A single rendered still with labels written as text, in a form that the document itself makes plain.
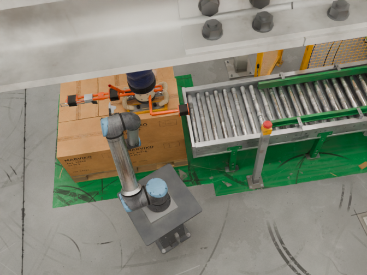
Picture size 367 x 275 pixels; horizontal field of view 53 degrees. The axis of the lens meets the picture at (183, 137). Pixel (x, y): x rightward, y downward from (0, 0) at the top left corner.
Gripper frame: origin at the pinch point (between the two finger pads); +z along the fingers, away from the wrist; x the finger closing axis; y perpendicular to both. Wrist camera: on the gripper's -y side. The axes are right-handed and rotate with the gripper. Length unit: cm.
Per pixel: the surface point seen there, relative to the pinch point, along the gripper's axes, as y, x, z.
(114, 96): 4.0, 2.8, 9.2
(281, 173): 148, -107, -30
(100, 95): -8.0, 1.7, 12.9
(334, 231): 180, -108, -95
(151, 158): 21, -82, -5
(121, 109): 6.0, -12.6, 6.4
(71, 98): -32.4, 2.6, 13.8
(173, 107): 50, -13, 1
